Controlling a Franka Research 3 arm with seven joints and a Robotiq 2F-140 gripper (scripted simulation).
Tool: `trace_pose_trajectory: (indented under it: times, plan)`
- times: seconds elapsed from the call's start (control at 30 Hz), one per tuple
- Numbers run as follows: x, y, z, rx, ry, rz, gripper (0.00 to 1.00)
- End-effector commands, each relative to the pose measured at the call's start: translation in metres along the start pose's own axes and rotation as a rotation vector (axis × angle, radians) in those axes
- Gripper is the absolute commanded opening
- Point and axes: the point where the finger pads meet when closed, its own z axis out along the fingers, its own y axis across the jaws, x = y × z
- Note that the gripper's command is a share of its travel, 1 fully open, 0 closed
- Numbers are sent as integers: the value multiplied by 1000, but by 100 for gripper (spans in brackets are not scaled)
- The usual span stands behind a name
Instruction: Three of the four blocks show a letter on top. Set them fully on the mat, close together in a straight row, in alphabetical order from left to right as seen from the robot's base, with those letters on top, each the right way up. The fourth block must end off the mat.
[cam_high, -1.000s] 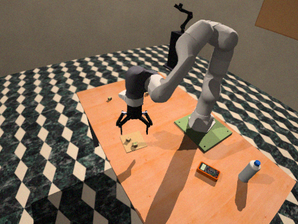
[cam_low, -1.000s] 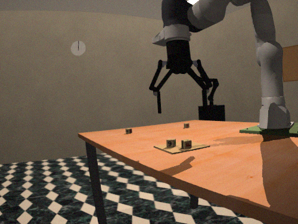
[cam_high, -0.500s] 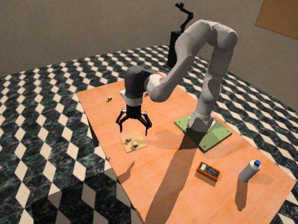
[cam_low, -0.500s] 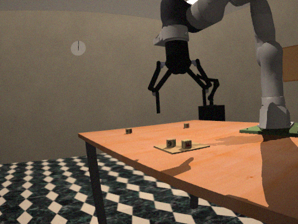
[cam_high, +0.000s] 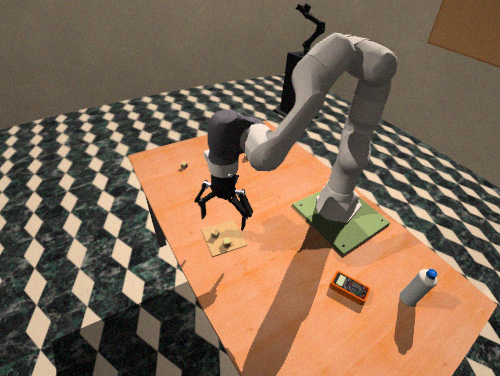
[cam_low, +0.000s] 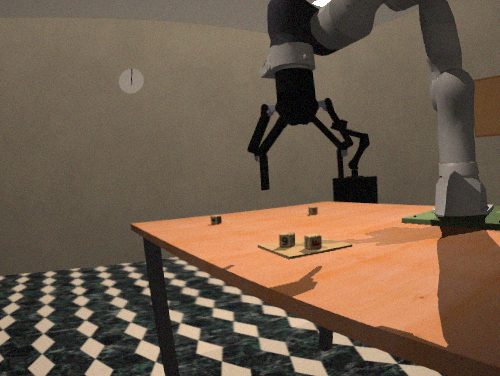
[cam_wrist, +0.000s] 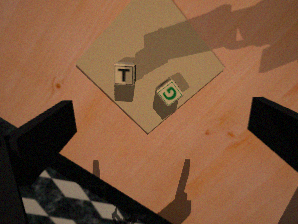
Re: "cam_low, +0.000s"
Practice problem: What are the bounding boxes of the tan flat mat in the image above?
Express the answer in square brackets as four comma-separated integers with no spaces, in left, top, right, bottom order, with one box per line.
[258,238,353,259]

